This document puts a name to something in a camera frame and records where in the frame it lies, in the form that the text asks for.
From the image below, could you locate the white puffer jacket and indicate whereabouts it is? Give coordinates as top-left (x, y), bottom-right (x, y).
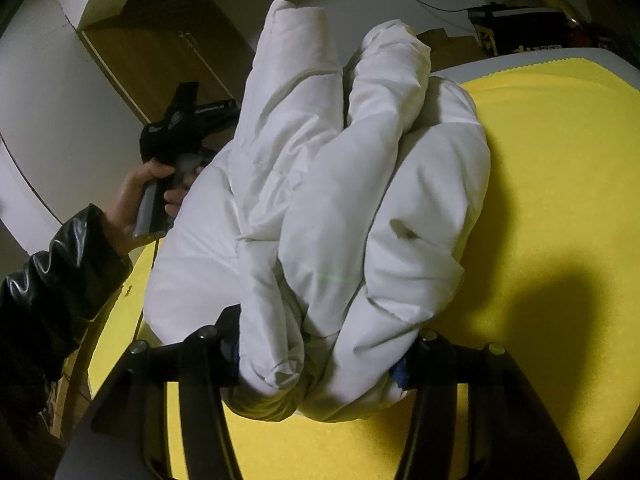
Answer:
top-left (143, 0), bottom-right (490, 422)

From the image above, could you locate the person's left hand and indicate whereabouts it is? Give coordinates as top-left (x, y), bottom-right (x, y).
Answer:
top-left (101, 159), bottom-right (204, 257)

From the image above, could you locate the brown wooden wardrobe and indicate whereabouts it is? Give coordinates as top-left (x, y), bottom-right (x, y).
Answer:
top-left (80, 0), bottom-right (254, 124)

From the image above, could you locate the black glossy jacket sleeve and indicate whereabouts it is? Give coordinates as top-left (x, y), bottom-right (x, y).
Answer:
top-left (1, 205), bottom-right (132, 479)

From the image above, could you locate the yellow blanket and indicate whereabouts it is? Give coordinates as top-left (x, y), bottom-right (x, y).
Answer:
top-left (86, 57), bottom-right (640, 480)

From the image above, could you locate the cardboard box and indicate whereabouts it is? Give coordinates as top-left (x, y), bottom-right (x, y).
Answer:
top-left (418, 28), bottom-right (487, 72)

